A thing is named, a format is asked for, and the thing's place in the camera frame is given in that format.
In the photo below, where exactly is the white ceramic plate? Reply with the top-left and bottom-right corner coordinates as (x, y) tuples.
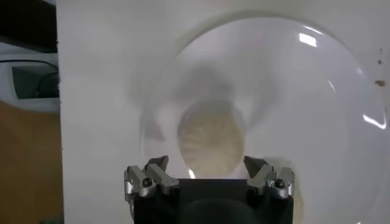
(141, 12), (390, 224)

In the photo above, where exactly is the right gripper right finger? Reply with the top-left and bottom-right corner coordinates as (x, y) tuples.
(243, 155), (296, 200)

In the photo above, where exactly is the white steamed baozi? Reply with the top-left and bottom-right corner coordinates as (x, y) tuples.
(177, 100), (246, 179)

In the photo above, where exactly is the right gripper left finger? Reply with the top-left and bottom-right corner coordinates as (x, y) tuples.
(124, 155), (180, 198)

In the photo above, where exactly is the white robot base body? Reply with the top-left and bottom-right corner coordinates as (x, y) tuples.
(0, 41), (60, 113)

